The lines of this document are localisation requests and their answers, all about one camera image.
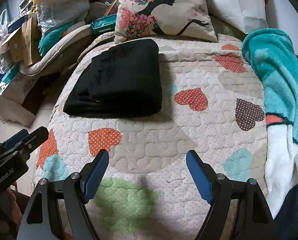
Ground black pants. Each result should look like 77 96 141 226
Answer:
63 39 162 118

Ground flat cardboard piece on floor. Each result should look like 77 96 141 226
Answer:
0 96 36 127

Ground brown cardboard box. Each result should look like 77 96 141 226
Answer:
2 12 41 66

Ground beige padded chair cushion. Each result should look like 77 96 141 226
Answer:
19 24 92 76

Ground heart patterned quilt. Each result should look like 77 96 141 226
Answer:
33 32 267 239

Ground white plastic bag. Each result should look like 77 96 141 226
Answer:
0 9 8 37

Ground white shelf unit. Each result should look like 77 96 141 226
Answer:
18 0 34 15

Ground clear plastic bag bundle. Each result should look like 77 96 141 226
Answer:
36 0 90 37

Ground teal wipes package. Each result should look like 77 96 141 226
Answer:
90 14 116 35

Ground teal cartoon fleece blanket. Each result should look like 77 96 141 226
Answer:
241 28 298 240

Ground floral woman print cushion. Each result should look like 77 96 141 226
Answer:
114 0 218 43

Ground white pillow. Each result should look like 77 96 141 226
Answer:
206 0 268 34

